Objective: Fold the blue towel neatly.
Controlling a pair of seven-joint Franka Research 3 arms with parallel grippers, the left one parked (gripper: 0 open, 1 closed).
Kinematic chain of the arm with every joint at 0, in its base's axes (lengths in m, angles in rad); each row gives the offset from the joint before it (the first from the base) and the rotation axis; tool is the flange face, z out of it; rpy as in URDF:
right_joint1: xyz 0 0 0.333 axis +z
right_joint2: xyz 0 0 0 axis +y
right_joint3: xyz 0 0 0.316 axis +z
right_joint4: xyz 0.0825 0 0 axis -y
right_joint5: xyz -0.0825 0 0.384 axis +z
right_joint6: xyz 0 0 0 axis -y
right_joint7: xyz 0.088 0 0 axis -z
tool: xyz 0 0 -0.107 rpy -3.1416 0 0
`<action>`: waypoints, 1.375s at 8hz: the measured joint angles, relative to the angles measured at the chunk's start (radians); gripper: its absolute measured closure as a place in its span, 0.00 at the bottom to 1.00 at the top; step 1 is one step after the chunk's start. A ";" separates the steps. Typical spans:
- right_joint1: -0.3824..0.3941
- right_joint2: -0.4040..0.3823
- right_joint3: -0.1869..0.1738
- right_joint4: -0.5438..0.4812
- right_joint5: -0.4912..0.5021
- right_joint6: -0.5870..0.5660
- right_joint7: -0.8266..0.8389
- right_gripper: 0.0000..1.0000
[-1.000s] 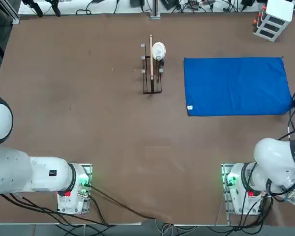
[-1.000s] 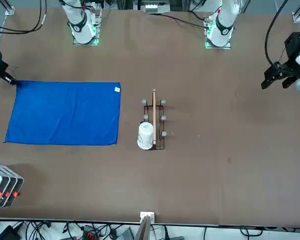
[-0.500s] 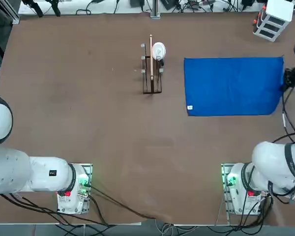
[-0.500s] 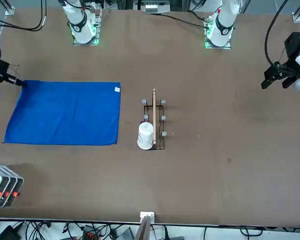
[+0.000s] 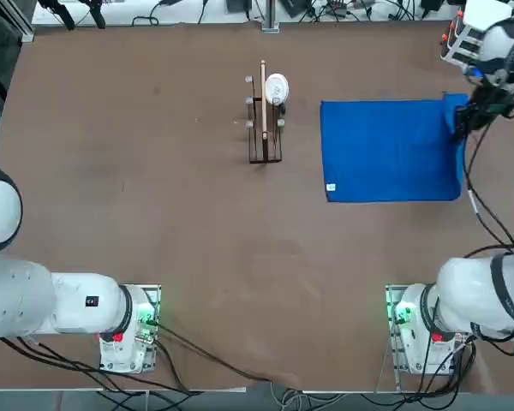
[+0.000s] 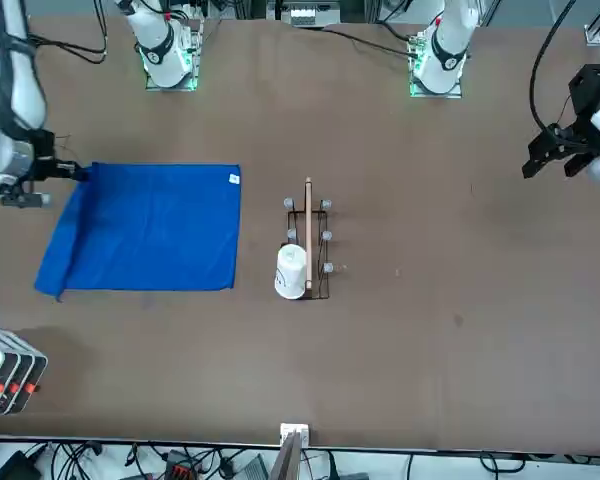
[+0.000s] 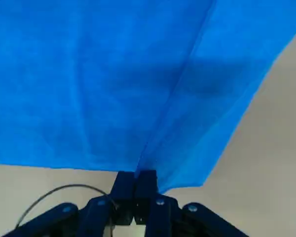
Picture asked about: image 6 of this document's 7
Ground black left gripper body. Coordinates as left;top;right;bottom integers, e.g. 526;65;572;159
568;63;600;126

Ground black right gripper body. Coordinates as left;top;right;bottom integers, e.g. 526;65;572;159
28;130;57;182

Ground blue towel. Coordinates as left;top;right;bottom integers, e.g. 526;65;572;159
33;160;243;303

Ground white cup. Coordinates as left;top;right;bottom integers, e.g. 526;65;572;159
272;243;309;301

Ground grey power strip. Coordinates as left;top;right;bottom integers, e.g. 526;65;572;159
285;2;342;27

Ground black hub red ports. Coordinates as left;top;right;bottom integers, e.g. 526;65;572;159
163;449;202;480

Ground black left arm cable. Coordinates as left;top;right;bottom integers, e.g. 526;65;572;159
529;0;581;134

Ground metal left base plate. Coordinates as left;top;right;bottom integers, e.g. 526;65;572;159
407;37;464;100

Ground metal base plate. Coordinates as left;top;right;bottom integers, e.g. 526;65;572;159
407;37;464;100
144;14;204;94

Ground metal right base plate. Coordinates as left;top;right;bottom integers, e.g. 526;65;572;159
144;14;204;94

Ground long black base cable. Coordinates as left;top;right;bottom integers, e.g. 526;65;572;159
319;19;416;56

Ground black wire cup rack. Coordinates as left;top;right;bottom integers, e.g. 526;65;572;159
283;176;334;302

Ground aluminium camera post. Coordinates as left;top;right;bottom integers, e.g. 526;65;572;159
272;423;311;480

